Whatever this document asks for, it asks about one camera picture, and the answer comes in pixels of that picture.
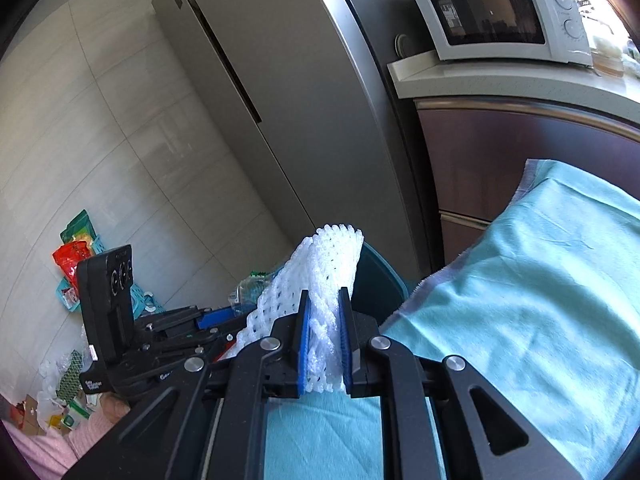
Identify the brown cardboard box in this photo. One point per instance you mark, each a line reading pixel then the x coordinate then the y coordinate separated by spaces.
pixel 27 412

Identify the brown kitchen counter cabinet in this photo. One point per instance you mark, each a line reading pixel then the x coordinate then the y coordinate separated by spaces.
pixel 475 150

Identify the paper cups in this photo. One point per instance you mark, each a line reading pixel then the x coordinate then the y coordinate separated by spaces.
pixel 330 270

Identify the white microwave oven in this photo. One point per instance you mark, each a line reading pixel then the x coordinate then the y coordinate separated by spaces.
pixel 500 10

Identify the green snack packet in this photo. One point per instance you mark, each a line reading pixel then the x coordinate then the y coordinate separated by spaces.
pixel 80 227

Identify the person's left forearm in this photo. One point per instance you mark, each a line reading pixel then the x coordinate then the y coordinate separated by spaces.
pixel 112 410

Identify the red snack packet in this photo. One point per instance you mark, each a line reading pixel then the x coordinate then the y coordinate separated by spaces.
pixel 72 257

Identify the clear plastic food container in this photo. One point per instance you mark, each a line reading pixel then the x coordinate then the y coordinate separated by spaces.
pixel 607 57

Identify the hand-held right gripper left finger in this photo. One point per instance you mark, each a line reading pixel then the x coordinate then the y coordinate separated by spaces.
pixel 303 350

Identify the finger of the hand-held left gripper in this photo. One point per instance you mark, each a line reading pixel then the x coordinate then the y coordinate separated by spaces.
pixel 215 318
pixel 175 347

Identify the person's pink clothing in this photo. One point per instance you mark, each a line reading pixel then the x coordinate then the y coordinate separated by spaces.
pixel 30 452

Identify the teal grey printed tablecloth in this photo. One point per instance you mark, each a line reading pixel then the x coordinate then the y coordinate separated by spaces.
pixel 500 310

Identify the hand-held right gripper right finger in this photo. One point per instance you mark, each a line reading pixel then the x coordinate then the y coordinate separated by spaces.
pixel 346 350

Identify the silver refrigerator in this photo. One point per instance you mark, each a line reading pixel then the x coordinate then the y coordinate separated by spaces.
pixel 300 85

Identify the clear plastic bag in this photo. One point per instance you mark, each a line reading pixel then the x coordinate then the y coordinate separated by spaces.
pixel 50 375

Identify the green net-pattern packet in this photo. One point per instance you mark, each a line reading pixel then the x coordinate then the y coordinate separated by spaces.
pixel 70 375

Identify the blue plastic basket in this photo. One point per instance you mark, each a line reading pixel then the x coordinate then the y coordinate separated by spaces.
pixel 145 302

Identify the blue plastic trash bin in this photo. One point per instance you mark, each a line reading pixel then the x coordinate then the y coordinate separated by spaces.
pixel 380 285

